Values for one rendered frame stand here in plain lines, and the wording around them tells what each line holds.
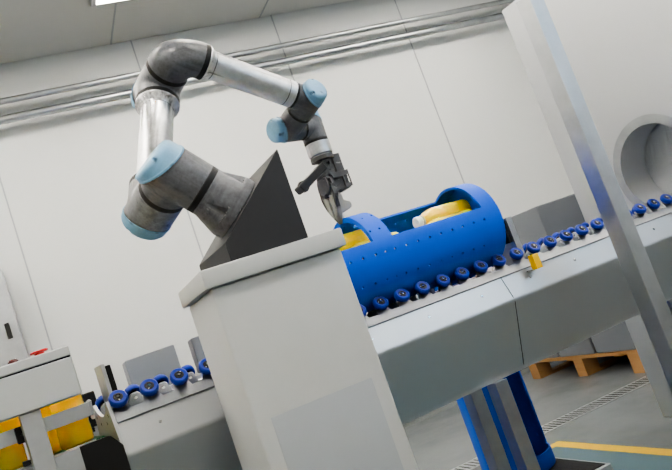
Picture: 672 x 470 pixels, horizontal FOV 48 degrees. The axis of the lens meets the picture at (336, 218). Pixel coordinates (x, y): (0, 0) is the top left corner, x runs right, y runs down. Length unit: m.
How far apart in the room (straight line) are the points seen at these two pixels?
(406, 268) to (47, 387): 1.04
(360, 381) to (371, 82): 4.94
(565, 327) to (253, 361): 1.26
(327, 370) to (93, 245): 4.05
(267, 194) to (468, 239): 0.83
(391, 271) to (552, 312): 0.59
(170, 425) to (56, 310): 3.63
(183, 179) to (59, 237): 3.88
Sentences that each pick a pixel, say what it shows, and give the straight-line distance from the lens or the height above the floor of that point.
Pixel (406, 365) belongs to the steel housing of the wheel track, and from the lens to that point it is 2.12.
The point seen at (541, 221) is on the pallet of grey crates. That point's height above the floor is 1.08.
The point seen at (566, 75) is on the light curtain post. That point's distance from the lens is 2.44.
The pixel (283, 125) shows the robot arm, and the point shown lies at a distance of 2.18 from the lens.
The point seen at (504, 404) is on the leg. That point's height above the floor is 0.56.
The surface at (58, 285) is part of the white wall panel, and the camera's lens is 5.45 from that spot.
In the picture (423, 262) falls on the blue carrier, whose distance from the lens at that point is 2.19.
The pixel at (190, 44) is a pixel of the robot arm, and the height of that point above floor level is 1.75.
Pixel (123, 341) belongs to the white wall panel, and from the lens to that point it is 5.42.
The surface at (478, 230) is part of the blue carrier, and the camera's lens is 2.32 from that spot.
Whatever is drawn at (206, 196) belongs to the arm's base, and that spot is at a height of 1.31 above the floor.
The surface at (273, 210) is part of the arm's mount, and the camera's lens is 1.65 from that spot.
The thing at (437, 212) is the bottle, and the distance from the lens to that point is 2.39.
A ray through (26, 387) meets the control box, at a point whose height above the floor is 1.05.
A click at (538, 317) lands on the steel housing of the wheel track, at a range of 2.42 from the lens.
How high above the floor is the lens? 0.99
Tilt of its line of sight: 7 degrees up
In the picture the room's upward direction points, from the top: 20 degrees counter-clockwise
